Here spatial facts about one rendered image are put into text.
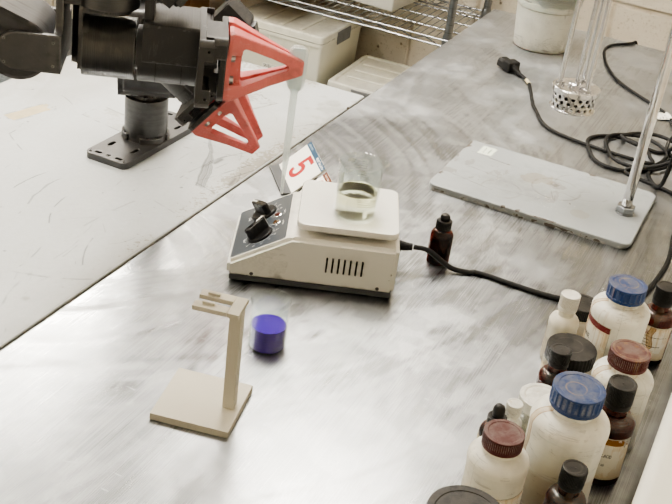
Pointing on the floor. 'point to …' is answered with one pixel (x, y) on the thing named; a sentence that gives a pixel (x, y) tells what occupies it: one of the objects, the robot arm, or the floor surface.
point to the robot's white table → (112, 182)
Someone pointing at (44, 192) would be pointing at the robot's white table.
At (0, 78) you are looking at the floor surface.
